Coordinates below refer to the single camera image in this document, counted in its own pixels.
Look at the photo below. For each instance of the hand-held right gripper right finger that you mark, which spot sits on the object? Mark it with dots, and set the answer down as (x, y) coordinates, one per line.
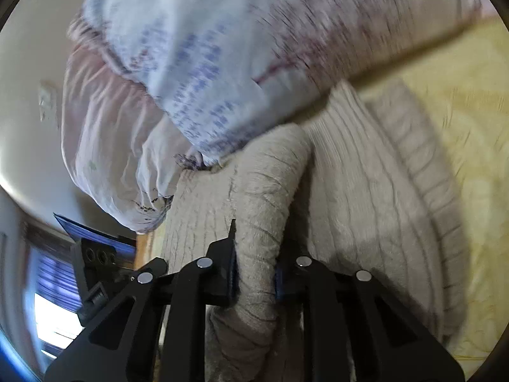
(279, 282)

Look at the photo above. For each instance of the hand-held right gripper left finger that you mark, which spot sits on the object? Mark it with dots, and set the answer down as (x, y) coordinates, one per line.
(232, 270)

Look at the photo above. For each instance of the dark glass panel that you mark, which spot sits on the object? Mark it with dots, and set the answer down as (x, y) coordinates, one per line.
(79, 229)

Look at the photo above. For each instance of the window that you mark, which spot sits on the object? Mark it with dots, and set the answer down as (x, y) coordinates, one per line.
(51, 314)

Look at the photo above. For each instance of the floral print folded duvet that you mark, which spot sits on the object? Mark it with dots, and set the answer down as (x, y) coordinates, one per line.
(199, 47)

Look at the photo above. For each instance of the yellow patterned bed sheet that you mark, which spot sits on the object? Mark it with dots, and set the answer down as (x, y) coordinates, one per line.
(457, 87)

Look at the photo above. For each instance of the wooden headboard frame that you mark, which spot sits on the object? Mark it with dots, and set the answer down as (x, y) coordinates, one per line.
(144, 250)

